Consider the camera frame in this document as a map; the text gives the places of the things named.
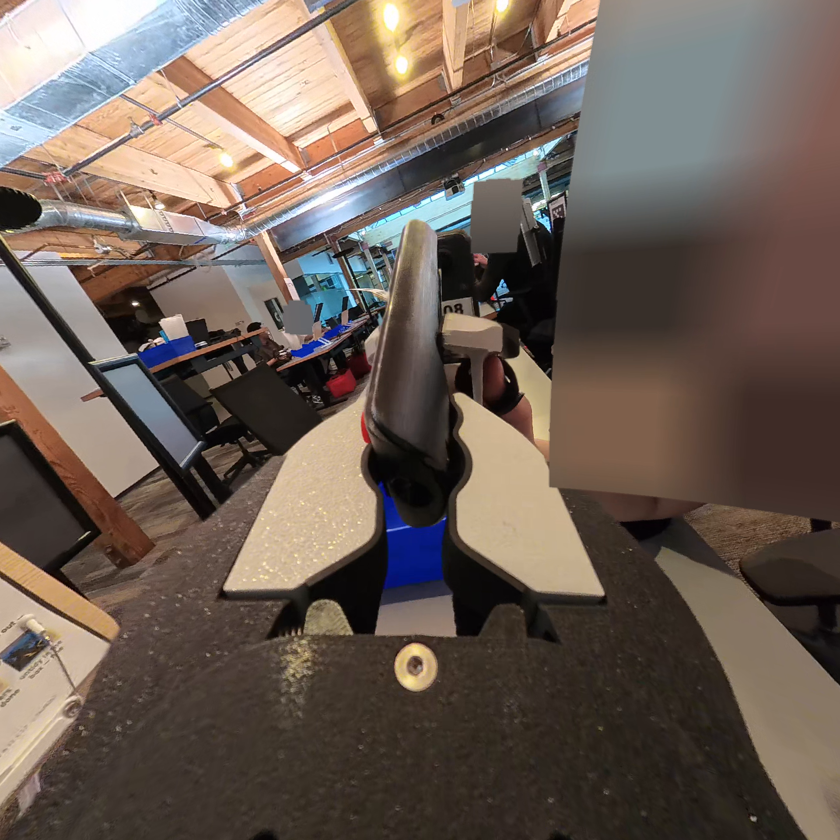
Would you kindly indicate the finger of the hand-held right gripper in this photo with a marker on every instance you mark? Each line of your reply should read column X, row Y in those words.
column 473, row 336

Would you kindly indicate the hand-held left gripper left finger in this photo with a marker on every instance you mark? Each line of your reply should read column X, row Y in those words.
column 295, row 538

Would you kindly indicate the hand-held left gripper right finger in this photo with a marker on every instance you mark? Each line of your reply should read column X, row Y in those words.
column 525, row 525

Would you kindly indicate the black remote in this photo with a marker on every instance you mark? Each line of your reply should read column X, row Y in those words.
column 410, row 368

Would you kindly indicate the person's right forearm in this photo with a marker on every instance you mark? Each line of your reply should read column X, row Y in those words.
column 643, row 507

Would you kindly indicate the person's right hand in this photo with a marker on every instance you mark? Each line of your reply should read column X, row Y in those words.
column 523, row 418

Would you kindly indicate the blue plastic bin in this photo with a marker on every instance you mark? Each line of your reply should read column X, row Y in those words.
column 414, row 551

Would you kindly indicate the black office chair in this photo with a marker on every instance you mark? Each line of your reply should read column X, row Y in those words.
column 269, row 407

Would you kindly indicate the red bin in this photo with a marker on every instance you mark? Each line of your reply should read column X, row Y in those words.
column 341, row 386

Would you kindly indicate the black display panel stand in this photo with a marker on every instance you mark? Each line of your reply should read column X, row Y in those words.
column 151, row 407

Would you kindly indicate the wooden background desk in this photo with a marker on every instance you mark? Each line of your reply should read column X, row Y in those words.
column 197, row 352

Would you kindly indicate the blue storage box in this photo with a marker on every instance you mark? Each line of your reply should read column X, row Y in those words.
column 167, row 352

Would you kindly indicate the wooden pillar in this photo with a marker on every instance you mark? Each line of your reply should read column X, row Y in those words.
column 72, row 473

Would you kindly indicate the black floor sign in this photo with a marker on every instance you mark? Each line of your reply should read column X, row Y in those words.
column 40, row 499

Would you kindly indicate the instruction sheet on stand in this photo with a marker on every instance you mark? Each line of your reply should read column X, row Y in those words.
column 40, row 643

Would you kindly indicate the black pole stand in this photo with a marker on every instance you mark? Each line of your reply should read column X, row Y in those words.
column 16, row 208

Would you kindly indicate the silver air duct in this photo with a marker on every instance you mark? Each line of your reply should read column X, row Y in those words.
column 79, row 218

